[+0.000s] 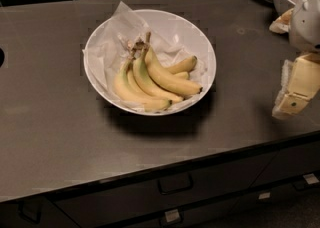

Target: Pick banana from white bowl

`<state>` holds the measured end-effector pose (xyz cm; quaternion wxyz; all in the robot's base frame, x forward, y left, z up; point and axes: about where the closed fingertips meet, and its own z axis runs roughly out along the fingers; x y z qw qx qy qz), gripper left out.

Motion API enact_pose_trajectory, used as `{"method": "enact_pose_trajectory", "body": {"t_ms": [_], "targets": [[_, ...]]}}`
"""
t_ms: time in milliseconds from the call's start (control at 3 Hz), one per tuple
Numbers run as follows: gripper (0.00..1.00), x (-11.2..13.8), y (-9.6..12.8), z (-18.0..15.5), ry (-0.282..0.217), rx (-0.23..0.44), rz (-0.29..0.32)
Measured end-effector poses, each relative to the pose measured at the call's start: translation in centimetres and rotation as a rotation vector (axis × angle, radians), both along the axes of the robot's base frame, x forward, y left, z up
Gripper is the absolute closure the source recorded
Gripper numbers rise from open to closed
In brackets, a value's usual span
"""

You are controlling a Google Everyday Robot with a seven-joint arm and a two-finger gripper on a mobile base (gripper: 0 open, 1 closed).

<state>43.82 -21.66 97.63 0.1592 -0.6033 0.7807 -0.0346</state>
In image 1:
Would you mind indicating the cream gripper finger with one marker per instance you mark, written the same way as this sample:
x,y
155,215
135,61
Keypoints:
x,y
282,24
300,82

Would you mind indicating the yellow banana bunch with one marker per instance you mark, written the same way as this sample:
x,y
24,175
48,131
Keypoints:
x,y
144,81

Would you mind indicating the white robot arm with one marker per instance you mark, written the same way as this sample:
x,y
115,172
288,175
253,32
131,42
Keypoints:
x,y
304,31

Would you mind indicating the large white bowl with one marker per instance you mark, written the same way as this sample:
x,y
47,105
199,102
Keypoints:
x,y
172,37

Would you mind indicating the dark right drawer front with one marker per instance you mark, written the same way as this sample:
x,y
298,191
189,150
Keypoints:
x,y
291,162

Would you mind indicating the dark drawer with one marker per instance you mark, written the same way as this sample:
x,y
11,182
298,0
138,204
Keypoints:
x,y
181,217
112,206
291,162

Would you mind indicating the dark lower drawer front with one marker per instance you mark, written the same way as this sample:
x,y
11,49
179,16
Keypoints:
x,y
181,217

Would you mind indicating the white crumpled paper liner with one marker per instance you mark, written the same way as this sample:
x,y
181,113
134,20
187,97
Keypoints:
x,y
149,62

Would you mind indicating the dark upper drawer front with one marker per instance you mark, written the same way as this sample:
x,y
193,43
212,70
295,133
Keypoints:
x,y
112,206

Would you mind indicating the dark left cabinet front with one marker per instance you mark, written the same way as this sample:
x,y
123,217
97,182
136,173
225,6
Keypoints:
x,y
36,212

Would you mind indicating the black drawer handle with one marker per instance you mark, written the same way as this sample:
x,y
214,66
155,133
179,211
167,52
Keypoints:
x,y
175,183

